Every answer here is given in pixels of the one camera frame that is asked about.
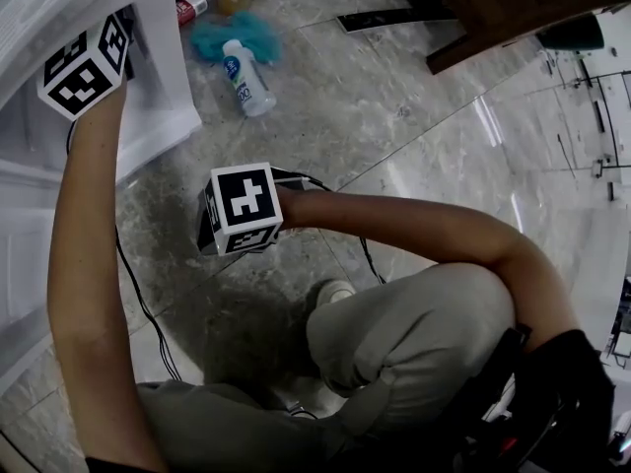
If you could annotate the teal fluffy cloth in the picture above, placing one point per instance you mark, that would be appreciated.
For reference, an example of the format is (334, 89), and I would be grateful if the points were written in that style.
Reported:
(259, 30)

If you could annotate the dark green bin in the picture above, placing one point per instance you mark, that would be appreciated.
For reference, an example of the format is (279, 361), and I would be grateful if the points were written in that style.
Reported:
(572, 33)

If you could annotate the black shirt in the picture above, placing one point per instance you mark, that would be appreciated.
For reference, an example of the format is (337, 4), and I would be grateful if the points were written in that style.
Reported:
(567, 387)

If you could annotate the red can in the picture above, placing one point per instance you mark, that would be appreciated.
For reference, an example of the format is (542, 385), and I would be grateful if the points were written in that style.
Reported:
(191, 7)

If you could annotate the beige trousers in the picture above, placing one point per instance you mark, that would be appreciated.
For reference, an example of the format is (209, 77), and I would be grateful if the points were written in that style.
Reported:
(404, 333)

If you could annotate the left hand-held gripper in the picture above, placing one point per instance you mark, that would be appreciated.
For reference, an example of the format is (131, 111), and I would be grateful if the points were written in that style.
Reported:
(81, 74)

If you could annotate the white plastic bottle blue label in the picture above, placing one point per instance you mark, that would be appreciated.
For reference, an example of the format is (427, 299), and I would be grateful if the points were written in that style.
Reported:
(249, 82)

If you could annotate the person's left forearm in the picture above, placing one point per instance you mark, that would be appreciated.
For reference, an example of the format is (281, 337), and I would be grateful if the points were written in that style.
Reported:
(89, 264)

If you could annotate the dark wooden cabinet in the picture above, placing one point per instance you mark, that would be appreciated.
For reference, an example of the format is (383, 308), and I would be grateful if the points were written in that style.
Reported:
(493, 3)

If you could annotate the white shoe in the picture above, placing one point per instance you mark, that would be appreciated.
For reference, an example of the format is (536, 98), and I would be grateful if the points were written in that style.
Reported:
(335, 291)

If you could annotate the person's right forearm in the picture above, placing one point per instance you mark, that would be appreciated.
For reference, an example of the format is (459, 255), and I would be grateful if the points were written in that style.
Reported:
(419, 224)

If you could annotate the black waist pack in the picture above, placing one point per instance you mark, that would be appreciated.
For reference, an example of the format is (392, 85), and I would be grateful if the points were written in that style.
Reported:
(493, 426)

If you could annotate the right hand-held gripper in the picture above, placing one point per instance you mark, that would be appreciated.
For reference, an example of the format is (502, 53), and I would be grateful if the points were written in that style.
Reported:
(244, 202)

